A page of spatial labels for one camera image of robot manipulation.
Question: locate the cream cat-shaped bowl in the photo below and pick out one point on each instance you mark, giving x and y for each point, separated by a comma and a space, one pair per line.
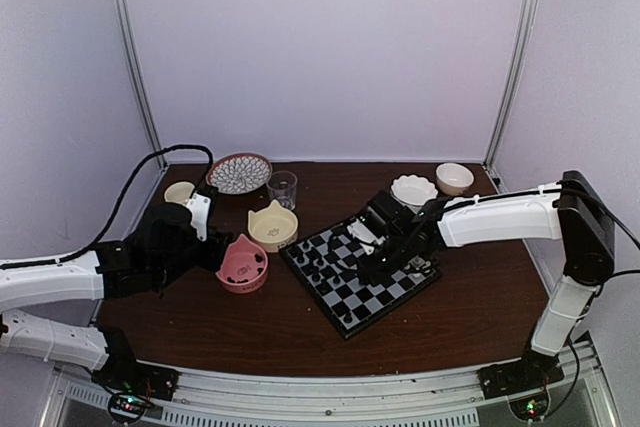
273, 228

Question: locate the patterned ceramic plate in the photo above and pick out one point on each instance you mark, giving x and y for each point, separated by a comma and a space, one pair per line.
240, 173

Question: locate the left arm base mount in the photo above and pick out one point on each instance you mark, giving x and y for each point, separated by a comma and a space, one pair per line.
149, 381

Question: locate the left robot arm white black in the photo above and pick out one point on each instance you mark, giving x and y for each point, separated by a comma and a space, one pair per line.
98, 274

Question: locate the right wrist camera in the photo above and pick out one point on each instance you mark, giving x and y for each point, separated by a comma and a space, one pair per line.
361, 234

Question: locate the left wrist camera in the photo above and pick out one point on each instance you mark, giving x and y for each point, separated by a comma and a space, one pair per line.
201, 204

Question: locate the white mug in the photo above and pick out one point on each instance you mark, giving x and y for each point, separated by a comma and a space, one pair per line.
179, 192

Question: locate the black white chessboard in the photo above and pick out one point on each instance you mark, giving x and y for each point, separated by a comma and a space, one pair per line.
367, 304

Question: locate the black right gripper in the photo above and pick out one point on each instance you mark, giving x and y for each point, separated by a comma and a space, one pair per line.
370, 272

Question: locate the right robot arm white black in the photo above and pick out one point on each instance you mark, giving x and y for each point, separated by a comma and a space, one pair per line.
569, 211

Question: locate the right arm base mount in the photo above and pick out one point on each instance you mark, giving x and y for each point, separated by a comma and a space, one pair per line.
506, 379

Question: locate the cream round bowl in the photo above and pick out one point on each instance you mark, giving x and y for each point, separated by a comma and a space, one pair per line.
453, 179

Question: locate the aluminium front rail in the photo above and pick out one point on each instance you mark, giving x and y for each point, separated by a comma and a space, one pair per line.
451, 397

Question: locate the left aluminium frame post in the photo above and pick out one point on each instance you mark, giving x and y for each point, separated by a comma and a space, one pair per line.
135, 74

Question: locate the clear drinking glass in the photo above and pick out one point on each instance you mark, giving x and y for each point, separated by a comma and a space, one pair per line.
282, 186

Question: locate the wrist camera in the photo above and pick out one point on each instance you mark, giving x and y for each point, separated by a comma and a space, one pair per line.
201, 204
361, 234

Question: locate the aluminium frame post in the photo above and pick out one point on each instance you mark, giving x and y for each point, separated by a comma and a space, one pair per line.
135, 74
524, 30

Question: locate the white scalloped bowl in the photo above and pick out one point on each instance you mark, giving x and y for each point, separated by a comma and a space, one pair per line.
413, 191

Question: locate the pink cat-shaped bowl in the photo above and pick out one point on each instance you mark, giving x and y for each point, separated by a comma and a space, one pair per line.
244, 268

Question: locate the right aluminium frame post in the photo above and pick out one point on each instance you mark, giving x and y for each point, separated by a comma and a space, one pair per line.
524, 30

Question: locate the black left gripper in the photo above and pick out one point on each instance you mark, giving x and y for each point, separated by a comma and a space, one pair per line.
216, 248

